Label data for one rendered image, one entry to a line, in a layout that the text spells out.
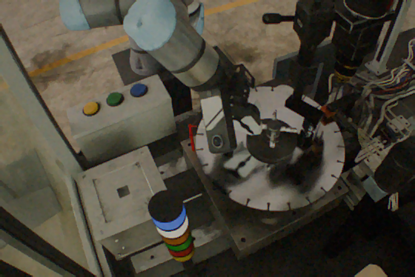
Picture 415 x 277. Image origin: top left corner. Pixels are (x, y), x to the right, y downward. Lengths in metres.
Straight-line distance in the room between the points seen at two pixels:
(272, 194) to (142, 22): 0.40
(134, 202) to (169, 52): 0.37
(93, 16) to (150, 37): 0.15
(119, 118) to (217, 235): 0.39
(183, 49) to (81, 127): 0.48
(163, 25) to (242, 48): 2.02
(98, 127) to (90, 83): 1.54
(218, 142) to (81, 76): 2.02
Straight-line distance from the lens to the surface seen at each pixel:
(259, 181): 0.66
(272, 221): 0.74
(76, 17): 0.58
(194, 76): 0.51
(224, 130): 0.54
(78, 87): 2.41
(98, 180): 0.77
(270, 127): 0.67
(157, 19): 0.45
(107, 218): 0.72
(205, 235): 0.82
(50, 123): 0.70
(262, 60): 2.37
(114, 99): 0.90
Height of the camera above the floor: 1.53
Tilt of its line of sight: 53 degrees down
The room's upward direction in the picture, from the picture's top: 5 degrees counter-clockwise
